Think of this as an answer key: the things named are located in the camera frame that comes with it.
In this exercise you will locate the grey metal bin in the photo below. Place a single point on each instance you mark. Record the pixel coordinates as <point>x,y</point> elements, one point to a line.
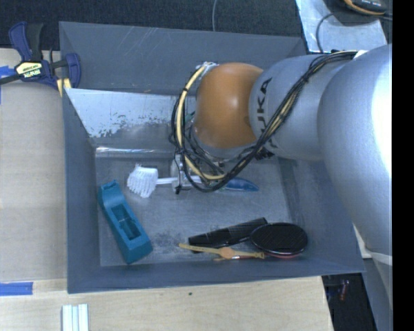
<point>200,216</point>

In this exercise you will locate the black comb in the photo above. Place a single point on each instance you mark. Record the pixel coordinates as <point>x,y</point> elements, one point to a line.
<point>224,234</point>

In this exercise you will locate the teal hollow block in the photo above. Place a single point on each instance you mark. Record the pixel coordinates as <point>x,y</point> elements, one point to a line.
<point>114,198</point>

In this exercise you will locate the tan slender tool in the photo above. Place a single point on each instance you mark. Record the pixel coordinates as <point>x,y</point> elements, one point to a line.
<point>224,252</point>

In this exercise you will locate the black oval hairbrush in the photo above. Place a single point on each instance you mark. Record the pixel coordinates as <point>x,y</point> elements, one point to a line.
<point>279,238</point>

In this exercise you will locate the pale flat board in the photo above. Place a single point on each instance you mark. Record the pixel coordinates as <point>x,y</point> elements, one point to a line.
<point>31,185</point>

